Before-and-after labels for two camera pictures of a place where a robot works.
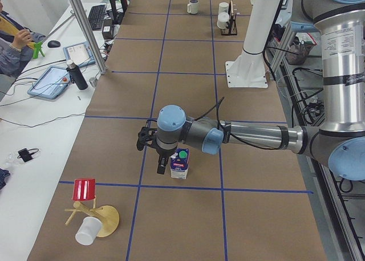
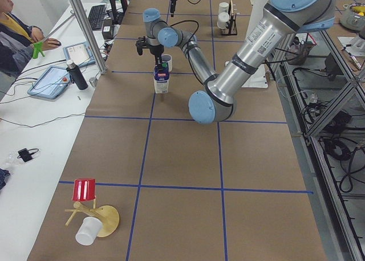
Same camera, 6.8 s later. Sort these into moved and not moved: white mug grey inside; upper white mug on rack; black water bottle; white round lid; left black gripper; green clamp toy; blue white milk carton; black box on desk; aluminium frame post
Moved: white mug grey inside; left black gripper; blue white milk carton
Not moved: green clamp toy; white round lid; black water bottle; black box on desk; aluminium frame post; upper white mug on rack
